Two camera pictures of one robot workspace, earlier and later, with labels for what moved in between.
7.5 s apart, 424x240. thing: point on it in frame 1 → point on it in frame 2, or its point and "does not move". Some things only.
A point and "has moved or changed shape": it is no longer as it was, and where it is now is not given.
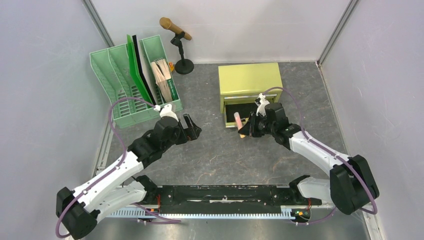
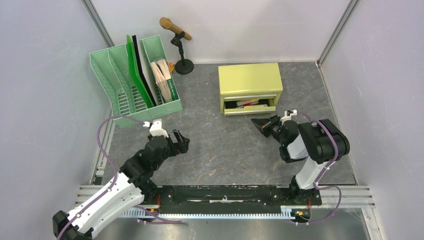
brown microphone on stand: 184,66 does not move
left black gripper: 188,134 → 178,147
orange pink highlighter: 238,122 → 244,103
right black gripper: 250,126 → 264,124
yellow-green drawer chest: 241,85 has moved or changed shape
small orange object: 171,66 does not move
